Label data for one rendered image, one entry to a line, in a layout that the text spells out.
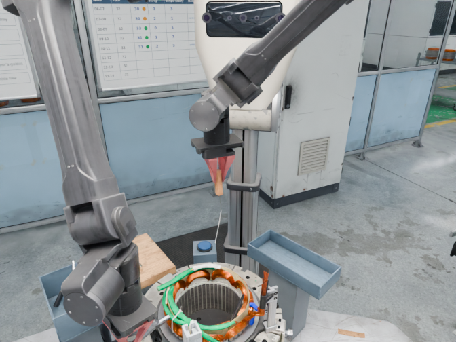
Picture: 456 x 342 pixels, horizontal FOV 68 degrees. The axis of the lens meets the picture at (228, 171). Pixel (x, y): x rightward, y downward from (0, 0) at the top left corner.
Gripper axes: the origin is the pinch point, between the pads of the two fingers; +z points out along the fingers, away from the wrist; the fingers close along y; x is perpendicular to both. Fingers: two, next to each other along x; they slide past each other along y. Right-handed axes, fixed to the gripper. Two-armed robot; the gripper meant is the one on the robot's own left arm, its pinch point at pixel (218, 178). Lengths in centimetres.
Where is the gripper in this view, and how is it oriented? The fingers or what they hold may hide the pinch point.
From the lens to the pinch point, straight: 76.9
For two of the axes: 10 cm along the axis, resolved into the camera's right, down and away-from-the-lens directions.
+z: 0.2, 9.1, 4.2
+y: 9.4, -1.6, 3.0
